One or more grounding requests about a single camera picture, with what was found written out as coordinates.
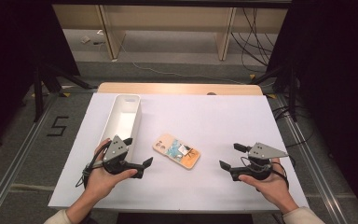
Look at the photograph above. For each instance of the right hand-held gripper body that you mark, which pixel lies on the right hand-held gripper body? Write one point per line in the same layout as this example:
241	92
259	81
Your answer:
262	151

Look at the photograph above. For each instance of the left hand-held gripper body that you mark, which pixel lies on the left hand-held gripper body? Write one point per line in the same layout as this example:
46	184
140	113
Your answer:
115	151

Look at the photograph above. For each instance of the white plastic bin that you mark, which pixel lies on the white plastic bin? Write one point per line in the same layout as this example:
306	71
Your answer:
122	119

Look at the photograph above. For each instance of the printed orange phone case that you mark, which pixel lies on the printed orange phone case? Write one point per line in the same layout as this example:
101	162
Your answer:
175	151

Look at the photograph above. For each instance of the person's left hand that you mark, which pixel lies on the person's left hand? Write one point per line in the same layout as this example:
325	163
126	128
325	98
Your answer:
101	182

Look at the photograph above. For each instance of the person's right hand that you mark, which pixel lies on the person's right hand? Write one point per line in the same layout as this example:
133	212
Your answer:
272	186

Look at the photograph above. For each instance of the yellow tape marker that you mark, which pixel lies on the yellow tape marker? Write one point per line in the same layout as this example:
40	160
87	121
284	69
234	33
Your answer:
252	75
65	94
272	95

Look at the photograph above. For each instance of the wooden table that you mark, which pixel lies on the wooden table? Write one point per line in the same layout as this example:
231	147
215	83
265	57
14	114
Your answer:
167	88

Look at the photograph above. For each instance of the black tripod stand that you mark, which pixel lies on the black tripod stand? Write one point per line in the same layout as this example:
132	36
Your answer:
38	93
292	90

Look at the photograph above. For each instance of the small white floor object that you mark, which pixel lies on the small white floor object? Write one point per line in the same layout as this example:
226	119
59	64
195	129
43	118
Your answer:
85	39

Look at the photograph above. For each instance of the black curtain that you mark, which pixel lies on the black curtain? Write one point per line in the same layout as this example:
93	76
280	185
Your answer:
338	62
12	46

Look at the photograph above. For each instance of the aluminium floor rail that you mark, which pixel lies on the aluminium floor rail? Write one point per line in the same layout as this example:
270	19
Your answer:
310	158
15	165

